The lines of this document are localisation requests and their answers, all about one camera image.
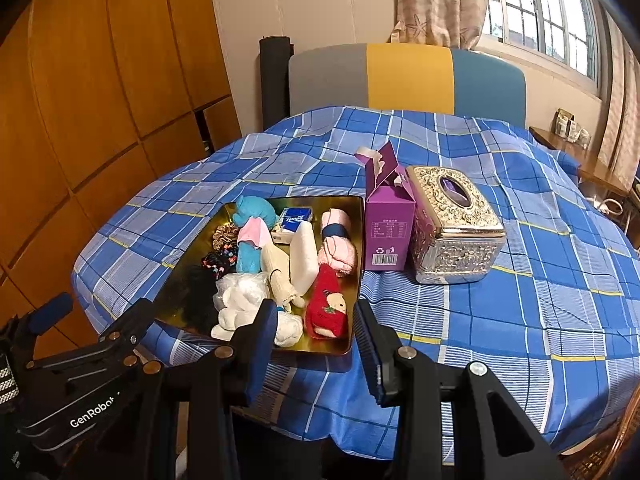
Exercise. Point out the white sponge block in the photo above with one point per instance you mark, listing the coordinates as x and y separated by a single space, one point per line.
305 255

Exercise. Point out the white tubular frame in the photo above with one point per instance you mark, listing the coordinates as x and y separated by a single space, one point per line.
607 206

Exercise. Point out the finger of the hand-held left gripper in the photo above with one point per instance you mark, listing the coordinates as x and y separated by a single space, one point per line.
50 312
125 325

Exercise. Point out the barred window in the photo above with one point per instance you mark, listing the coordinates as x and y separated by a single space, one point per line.
550 10

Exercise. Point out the wooden wardrobe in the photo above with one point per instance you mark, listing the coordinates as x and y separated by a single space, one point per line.
100 85

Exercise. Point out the beige mesh cloth roll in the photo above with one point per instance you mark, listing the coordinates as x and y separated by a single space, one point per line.
277 265

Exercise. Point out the silver embossed tissue box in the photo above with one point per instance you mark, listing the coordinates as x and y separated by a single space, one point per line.
450 250

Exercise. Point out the clear bag of cotton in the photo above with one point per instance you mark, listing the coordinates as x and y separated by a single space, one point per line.
240 287

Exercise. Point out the brown satin scrunchie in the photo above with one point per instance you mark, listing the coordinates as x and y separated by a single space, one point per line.
222 235

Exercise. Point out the wooden desk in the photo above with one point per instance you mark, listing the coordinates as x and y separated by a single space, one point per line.
590 165

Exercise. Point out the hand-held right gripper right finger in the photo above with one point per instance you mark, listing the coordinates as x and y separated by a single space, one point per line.
374 365

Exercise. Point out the blue white tissue packet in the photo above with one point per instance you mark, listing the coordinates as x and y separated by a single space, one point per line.
295 219

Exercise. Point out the grey yellow blue headboard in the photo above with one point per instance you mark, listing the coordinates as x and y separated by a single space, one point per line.
410 75

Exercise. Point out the clear desk organizer box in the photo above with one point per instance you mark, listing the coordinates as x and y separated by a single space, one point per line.
570 127

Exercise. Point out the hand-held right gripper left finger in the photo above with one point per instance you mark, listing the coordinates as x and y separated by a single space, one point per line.
262 350

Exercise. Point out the gold metal tray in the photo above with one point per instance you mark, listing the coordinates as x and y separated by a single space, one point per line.
210 220

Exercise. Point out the red knit sock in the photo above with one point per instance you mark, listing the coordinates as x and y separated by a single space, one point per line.
325 285

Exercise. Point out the rattan chair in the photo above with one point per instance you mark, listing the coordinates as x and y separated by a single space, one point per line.
610 450

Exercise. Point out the beige patterned curtain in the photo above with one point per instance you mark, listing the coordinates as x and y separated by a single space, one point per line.
622 110
440 0

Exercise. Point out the white sock blue band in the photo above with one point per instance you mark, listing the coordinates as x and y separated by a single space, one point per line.
230 320

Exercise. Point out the purple carton box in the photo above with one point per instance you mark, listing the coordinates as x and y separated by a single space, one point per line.
387 230

